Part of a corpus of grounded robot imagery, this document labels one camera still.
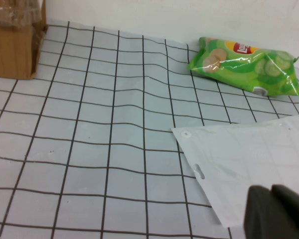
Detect green Lay's chip bag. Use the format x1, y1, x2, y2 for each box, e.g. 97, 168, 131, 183
187, 36, 299, 100

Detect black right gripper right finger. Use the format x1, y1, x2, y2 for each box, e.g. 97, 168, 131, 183
271, 184, 299, 239

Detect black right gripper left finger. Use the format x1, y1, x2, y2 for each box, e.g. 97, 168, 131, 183
243, 184, 299, 239

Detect white black grid tablecloth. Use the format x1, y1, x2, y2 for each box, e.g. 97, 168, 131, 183
0, 21, 299, 239

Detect taped brown cardboard box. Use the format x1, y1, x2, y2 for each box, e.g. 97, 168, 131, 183
0, 0, 48, 80

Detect white plastic sheet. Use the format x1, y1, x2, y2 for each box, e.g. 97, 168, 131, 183
171, 116, 299, 229

